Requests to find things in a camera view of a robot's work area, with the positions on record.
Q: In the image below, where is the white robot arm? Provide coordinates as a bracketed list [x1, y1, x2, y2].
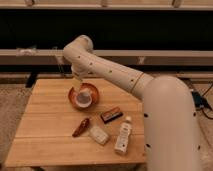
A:
[63, 35, 203, 171]

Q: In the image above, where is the orange ceramic bowl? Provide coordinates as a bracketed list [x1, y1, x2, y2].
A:
[68, 83, 99, 109]

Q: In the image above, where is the wooden table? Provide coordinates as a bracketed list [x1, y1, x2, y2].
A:
[5, 79, 145, 167]

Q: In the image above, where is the red chili pepper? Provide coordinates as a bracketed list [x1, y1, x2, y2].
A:
[72, 118, 90, 137]

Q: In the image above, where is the brown rectangular box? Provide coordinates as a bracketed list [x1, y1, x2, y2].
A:
[101, 107, 123, 124]

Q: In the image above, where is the small white bottle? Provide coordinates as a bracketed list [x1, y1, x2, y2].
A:
[114, 116, 132, 155]

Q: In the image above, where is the blue device box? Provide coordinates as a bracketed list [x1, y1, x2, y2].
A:
[192, 91, 203, 108]

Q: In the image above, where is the black cable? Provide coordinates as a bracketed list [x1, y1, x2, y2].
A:
[198, 83, 213, 120]

